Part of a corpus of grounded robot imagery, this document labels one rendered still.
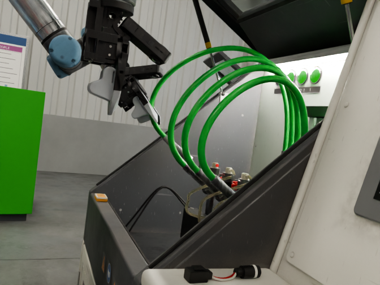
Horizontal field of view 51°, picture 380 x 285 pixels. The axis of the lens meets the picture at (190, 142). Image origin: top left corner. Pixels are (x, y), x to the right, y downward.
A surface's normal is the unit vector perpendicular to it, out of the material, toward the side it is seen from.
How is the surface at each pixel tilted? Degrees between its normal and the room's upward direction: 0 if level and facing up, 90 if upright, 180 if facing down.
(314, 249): 76
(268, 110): 90
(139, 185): 90
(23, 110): 90
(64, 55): 90
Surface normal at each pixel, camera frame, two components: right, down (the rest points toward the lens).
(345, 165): -0.87, -0.34
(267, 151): -0.93, -0.11
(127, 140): 0.40, 0.11
